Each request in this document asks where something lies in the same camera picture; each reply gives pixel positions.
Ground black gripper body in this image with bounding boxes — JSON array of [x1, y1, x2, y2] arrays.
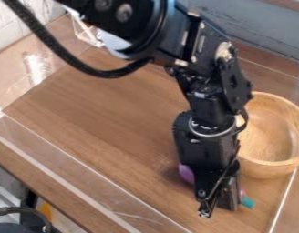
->
[[171, 110, 241, 219]]

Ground clear acrylic corner bracket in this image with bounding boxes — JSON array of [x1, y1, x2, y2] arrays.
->
[[70, 13, 104, 48]]

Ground brown wooden bowl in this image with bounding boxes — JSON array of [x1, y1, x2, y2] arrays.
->
[[237, 92, 299, 179]]

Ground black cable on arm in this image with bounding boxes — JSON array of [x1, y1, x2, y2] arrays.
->
[[1, 0, 153, 80]]

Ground purple toy eggplant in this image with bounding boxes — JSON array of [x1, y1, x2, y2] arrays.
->
[[177, 164, 255, 209]]

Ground clear acrylic front wall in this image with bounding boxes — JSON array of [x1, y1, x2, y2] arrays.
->
[[0, 113, 191, 233]]

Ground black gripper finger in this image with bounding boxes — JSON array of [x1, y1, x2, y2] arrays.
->
[[217, 175, 240, 211], [196, 183, 223, 218]]

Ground black clamp with cable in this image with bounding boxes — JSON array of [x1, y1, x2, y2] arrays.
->
[[0, 207, 52, 233]]

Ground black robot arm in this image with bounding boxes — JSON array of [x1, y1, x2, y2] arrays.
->
[[56, 0, 252, 218]]

